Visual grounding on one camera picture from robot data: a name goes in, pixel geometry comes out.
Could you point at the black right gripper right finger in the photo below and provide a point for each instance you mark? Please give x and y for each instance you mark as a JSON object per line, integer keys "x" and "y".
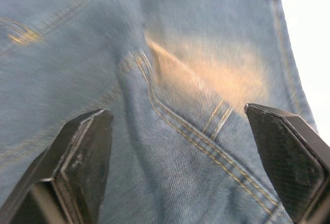
{"x": 291, "y": 162}

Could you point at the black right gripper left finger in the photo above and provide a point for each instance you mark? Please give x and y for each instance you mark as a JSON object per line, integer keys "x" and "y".
{"x": 77, "y": 162}

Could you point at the blue denim shorts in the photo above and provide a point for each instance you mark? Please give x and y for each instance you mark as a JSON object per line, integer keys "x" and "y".
{"x": 165, "y": 53}

